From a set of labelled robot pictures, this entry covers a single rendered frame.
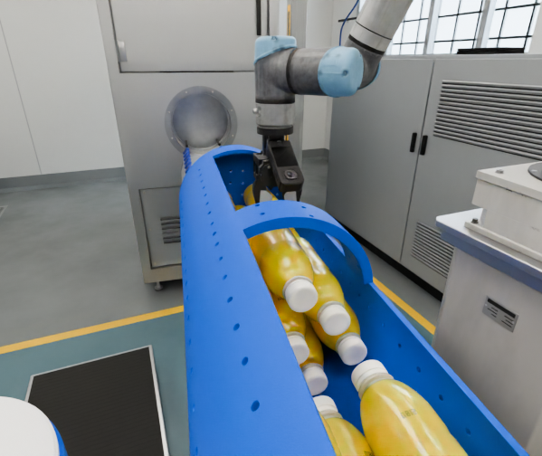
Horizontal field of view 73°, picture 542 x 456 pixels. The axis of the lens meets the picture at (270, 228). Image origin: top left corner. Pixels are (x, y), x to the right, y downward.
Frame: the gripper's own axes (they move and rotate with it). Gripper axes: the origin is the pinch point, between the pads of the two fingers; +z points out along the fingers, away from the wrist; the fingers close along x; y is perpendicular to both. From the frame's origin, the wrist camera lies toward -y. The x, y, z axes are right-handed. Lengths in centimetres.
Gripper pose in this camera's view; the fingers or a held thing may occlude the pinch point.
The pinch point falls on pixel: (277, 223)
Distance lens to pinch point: 77.4
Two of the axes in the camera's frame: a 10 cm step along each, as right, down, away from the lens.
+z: 0.0, 9.1, 4.2
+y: -2.4, -4.1, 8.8
